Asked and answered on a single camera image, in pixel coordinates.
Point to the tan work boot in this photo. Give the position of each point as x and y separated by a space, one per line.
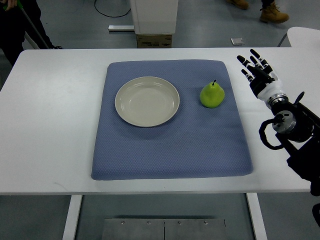
241 4
270 13

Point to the white machine column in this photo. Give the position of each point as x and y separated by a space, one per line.
154 17

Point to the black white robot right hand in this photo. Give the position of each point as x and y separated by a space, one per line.
263 81

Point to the blue textured mat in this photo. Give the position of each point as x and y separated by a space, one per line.
197 142

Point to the person in black clothes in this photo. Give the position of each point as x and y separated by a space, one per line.
14 25

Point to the grey stick with green handle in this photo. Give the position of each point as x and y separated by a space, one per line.
27 37

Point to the left white table leg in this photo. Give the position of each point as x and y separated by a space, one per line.
72 218

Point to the brown cardboard box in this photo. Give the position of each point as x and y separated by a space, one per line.
154 41

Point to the small grey floor plate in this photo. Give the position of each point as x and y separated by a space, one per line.
237 41

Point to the white table leg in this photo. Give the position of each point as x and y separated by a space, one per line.
256 216
72 218

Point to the white side table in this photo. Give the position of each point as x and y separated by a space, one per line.
303 37

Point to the right white table leg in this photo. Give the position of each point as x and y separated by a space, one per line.
256 216

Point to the green pear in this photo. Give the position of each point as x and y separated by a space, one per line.
212 95

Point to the aluminium rail on floor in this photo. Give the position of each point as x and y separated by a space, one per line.
121 28

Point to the beige round plate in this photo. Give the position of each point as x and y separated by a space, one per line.
147 101

